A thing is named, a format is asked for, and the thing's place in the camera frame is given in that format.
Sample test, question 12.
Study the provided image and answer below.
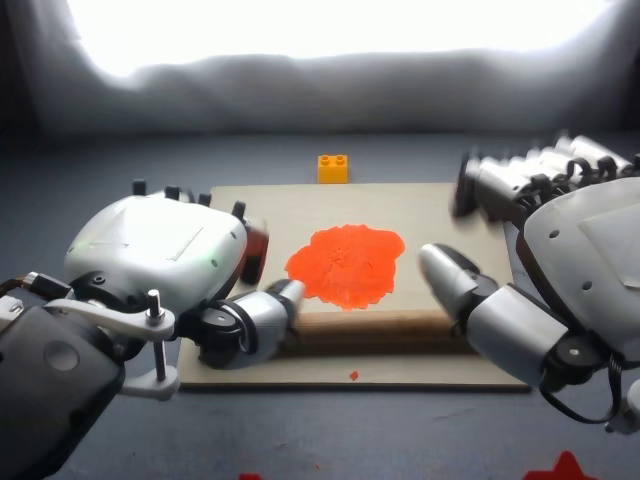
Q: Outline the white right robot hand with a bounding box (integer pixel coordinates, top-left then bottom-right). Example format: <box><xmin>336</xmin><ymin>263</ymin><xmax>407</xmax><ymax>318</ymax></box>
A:
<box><xmin>418</xmin><ymin>130</ymin><xmax>640</xmax><ymax>401</ymax></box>

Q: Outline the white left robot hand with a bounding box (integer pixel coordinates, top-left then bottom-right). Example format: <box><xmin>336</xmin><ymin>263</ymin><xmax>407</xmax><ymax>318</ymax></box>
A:
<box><xmin>63</xmin><ymin>178</ymin><xmax>307</xmax><ymax>372</ymax></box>

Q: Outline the orange dough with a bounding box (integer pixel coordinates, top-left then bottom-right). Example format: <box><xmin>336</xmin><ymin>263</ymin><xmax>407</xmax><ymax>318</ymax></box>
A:
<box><xmin>284</xmin><ymin>224</ymin><xmax>407</xmax><ymax>314</ymax></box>

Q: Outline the wooden rolling pin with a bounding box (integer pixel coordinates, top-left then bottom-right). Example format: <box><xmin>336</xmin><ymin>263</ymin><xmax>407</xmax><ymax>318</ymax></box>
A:
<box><xmin>292</xmin><ymin>308</ymin><xmax>454</xmax><ymax>354</ymax></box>

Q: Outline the grey table cloth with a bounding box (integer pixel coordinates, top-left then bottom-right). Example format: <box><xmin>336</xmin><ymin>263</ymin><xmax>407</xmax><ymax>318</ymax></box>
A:
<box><xmin>0</xmin><ymin>132</ymin><xmax>640</xmax><ymax>480</ymax></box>

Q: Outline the yellow toy brick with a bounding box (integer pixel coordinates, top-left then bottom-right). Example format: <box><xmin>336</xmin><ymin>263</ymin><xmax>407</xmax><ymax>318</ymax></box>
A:
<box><xmin>317</xmin><ymin>153</ymin><xmax>350</xmax><ymax>185</ymax></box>

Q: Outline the light wooden board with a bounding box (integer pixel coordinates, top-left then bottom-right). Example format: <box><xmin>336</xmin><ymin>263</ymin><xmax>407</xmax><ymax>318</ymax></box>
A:
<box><xmin>178</xmin><ymin>182</ymin><xmax>532</xmax><ymax>394</ymax></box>

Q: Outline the red star-shaped toy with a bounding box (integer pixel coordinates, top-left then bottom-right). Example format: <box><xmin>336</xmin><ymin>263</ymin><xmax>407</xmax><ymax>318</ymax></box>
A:
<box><xmin>522</xmin><ymin>450</ymin><xmax>604</xmax><ymax>480</ymax></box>

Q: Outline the white backdrop sheet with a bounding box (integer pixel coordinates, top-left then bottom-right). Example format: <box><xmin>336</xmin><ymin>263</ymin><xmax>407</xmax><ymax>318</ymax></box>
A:
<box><xmin>0</xmin><ymin>0</ymin><xmax>640</xmax><ymax>137</ymax></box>

